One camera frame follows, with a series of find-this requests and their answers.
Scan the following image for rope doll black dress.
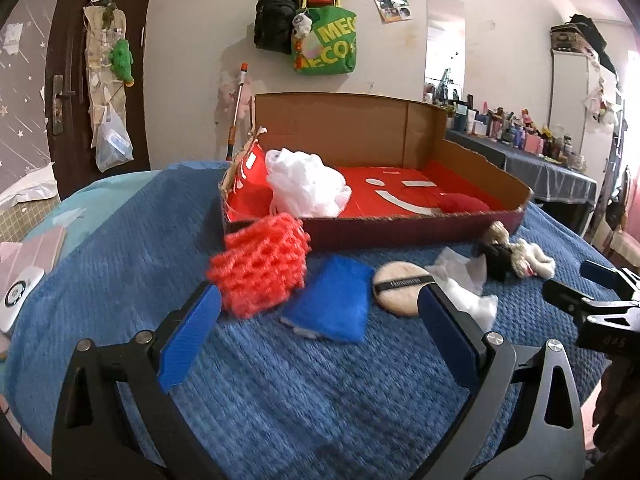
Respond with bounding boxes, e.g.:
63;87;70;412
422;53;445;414
477;221;557;281

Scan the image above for green tote bag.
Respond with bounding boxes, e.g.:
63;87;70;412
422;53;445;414
291;6;358;76

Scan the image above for clear plastic bag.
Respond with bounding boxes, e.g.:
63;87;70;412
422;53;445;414
95;105;135;173

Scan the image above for black bag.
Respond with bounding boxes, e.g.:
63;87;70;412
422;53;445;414
570;14;618;73

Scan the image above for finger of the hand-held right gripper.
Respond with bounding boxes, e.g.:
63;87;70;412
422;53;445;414
580;259;640;302
542;279;640;357

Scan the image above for white mesh bath pouf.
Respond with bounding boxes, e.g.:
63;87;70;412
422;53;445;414
265;148;352;219

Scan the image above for white tissue paper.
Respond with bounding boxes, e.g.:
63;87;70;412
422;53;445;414
431;247;488;295

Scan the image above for red foam net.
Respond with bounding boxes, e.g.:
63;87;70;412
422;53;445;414
206;212;312;320

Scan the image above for metal door handle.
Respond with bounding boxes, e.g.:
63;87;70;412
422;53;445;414
50;75;76;136

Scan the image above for white wardrobe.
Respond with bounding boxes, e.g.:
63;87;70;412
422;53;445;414
550;47;626;181

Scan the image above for row of cosmetic bottles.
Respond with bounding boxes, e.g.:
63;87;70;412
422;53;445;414
422;92;588;168

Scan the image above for wall mirror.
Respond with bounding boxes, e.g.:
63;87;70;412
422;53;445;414
424;0;467;106

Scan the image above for patterned storage case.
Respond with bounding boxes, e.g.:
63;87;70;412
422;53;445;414
550;22;601;53

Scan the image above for blue sponge cloth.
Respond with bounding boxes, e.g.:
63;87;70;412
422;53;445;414
280;255;376;343

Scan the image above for dark brown door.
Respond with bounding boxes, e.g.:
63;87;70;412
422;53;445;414
45;0;158;201

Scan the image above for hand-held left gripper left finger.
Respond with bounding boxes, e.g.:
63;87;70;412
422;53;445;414
52;280;223;480

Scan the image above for beige powder puff black band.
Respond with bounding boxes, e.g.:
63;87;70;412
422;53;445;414
372;260;435;317

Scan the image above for desk with grey tablecloth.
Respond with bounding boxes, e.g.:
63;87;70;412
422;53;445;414
445;127;598;233

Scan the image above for grid cutting mat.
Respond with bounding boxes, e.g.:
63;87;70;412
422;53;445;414
0;195;61;248

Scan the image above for mop pole orange grip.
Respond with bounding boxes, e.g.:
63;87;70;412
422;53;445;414
225;62;250;161

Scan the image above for white cotton wad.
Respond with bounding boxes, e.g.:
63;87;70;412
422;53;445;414
440;277;499;333

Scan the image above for light blue bedsheet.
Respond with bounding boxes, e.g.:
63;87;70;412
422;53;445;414
30;170;166;261

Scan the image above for person's right hand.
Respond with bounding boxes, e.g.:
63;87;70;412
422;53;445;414
594;355;640;453

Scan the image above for red soft pad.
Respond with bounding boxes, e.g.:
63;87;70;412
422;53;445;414
437;192;491;216

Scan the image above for beige hanging organizer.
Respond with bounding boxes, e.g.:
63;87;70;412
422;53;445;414
82;2;133;148

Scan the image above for white crumpled paper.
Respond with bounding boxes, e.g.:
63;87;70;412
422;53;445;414
0;162;61;211

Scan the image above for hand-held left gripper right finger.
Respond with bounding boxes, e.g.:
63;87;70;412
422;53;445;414
417;285;586;480

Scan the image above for blue knitted blanket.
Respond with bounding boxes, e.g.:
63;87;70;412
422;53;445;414
2;160;621;480

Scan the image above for black backpack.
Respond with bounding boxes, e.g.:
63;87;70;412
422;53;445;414
253;0;299;54

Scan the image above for photo collage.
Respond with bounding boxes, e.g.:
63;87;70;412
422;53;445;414
368;0;413;25

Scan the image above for cardboard box red lining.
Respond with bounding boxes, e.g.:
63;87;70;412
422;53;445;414
218;91;535;251

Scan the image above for white round device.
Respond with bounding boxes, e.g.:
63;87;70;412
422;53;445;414
0;266;46;333

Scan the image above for white plush keychain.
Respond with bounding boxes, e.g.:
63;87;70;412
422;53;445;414
292;11;313;41

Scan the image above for green plush toy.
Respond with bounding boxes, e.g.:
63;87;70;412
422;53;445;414
109;39;136;88

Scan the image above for hanging plush toys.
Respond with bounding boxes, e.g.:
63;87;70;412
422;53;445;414
585;85;623;126

